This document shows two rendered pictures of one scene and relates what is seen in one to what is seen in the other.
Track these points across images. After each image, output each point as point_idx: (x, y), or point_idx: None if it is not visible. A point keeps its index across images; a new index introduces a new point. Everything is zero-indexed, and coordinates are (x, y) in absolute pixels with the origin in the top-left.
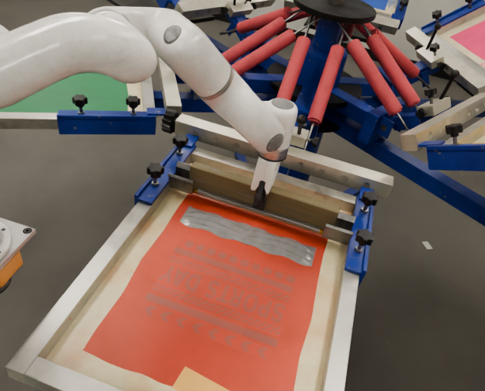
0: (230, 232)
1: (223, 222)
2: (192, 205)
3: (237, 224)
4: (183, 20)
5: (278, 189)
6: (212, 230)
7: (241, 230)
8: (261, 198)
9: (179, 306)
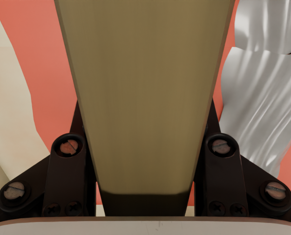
0: None
1: (246, 133)
2: (192, 192)
3: (242, 95)
4: None
5: (138, 147)
6: (290, 144)
7: (282, 77)
8: None
9: None
